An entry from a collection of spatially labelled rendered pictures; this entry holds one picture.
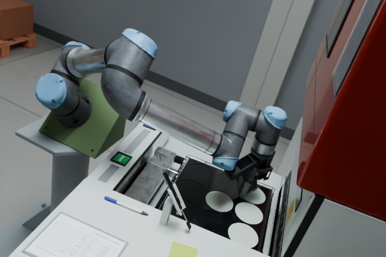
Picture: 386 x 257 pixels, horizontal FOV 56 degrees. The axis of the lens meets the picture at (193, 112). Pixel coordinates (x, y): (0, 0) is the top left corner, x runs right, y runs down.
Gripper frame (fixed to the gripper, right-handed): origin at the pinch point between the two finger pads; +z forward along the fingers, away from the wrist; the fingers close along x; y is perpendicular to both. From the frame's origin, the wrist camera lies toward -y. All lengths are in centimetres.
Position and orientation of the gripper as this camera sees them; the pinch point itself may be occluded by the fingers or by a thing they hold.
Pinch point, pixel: (239, 194)
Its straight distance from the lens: 133.1
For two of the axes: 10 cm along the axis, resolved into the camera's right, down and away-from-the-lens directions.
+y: 8.4, -0.9, 5.4
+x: -5.0, -5.3, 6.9
